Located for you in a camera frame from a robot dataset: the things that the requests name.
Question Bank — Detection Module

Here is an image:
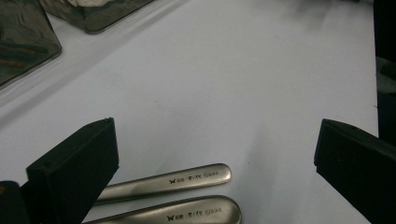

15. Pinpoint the white table mat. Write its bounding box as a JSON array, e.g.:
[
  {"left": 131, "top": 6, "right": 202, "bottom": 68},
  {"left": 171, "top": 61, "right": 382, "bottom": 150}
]
[{"left": 0, "top": 0, "right": 379, "bottom": 224}]

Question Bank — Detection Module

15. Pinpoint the brown chopstick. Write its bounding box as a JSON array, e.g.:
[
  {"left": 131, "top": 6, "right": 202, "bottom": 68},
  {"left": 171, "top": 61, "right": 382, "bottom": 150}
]
[
  {"left": 0, "top": 46, "right": 50, "bottom": 60},
  {"left": 0, "top": 59, "right": 31, "bottom": 70}
]

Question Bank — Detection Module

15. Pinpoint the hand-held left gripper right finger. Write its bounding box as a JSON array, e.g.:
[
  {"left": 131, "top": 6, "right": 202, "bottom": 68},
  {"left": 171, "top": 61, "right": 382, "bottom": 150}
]
[{"left": 313, "top": 119, "right": 396, "bottom": 224}]

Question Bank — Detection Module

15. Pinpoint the metal fork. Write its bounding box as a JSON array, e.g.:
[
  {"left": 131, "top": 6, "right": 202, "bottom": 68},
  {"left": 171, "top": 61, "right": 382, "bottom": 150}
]
[{"left": 92, "top": 162, "right": 233, "bottom": 205}]

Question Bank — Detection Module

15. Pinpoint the clear grey plastic bin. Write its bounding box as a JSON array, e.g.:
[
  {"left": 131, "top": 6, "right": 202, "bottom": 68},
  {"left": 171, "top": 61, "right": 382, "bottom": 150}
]
[
  {"left": 0, "top": 0, "right": 63, "bottom": 90},
  {"left": 38, "top": 0, "right": 157, "bottom": 35}
]

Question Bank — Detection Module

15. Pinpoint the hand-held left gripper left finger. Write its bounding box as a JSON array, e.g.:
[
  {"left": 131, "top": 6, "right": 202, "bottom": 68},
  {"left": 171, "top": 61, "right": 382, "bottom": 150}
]
[{"left": 26, "top": 117, "right": 120, "bottom": 224}]

